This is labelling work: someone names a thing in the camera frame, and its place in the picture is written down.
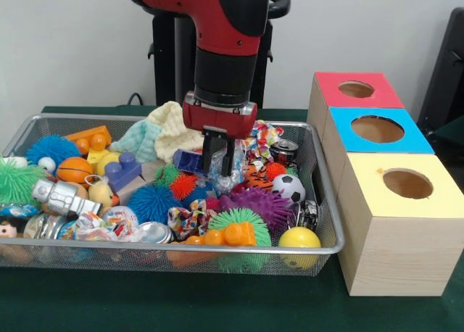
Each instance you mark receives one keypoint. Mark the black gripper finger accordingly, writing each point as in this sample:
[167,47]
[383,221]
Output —
[208,150]
[228,158]

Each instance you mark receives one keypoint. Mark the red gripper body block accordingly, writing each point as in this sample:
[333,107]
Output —
[217,120]

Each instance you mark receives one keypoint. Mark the clear plastic bottle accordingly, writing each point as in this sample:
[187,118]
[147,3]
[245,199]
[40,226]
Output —
[224,185]

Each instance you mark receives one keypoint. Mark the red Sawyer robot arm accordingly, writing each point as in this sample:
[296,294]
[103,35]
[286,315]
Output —
[224,20]

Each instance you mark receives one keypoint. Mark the clear mesh bin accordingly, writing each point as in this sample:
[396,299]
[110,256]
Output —
[328,216]

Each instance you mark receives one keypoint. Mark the wooden box with three holes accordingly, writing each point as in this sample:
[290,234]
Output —
[398,256]

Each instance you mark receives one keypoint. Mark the colourful patterned cloth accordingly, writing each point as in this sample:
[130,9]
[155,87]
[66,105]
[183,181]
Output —
[264,134]

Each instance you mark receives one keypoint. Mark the cream knitted cloth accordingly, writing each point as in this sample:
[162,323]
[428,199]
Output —
[170,129]

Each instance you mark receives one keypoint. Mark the purple spiky ball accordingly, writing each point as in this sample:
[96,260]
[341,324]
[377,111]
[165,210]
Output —
[261,205]

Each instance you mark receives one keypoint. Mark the green spiky ball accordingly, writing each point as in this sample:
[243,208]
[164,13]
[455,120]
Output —
[235,216]

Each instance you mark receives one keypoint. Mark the small soccer ball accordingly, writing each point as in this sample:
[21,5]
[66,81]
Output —
[288,188]

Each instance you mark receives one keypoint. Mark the orange toy block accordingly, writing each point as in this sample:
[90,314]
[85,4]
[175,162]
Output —
[232,234]

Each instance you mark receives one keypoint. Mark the blue spiky ball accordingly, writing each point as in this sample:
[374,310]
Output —
[152,203]

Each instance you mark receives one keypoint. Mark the yellow ball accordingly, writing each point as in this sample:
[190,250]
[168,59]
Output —
[299,237]

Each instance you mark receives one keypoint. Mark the small basketball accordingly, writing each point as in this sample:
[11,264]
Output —
[74,169]

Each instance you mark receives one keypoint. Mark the dark green tablecloth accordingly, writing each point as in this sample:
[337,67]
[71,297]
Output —
[181,303]
[451,132]

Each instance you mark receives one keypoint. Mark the silver toy robot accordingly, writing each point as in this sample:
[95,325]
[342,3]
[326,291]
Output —
[61,198]

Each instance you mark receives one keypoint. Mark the black flat panel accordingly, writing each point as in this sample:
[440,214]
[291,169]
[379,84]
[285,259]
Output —
[446,74]

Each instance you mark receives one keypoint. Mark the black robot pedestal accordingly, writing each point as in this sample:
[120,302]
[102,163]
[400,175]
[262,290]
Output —
[165,74]

